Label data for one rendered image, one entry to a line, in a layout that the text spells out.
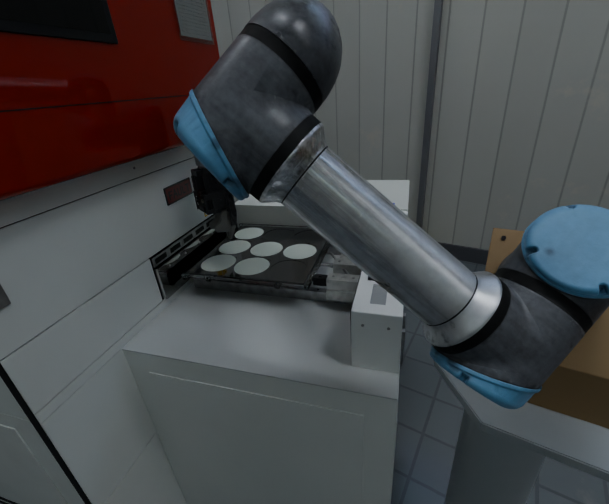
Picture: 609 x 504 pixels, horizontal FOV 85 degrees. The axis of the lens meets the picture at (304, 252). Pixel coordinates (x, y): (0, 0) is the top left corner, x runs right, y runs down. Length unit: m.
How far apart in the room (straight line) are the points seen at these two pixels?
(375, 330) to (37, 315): 0.61
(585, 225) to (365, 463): 0.62
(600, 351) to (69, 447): 0.97
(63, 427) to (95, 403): 0.07
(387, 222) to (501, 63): 2.29
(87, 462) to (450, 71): 2.62
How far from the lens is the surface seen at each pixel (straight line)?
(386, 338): 0.66
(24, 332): 0.76
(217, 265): 0.98
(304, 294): 0.90
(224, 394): 0.83
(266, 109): 0.37
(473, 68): 2.64
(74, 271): 0.80
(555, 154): 2.67
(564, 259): 0.47
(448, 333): 0.43
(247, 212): 1.26
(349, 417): 0.74
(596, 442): 0.74
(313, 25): 0.41
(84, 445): 0.94
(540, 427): 0.72
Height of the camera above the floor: 1.34
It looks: 27 degrees down
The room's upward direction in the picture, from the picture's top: 5 degrees counter-clockwise
